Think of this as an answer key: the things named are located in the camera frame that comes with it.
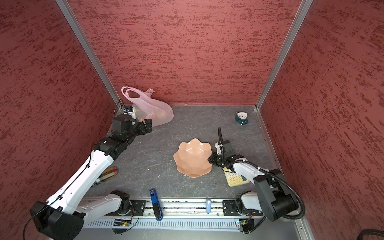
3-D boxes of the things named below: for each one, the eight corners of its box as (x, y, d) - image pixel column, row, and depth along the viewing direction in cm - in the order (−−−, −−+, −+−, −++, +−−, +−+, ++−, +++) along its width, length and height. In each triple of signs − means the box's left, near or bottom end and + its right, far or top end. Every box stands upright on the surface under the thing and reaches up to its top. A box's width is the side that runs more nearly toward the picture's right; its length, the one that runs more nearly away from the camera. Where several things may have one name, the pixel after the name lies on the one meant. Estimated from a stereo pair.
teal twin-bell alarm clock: (236, 126, 111) (238, 121, 107) (234, 116, 118) (236, 112, 113) (247, 126, 111) (249, 122, 107) (245, 116, 118) (246, 112, 113)
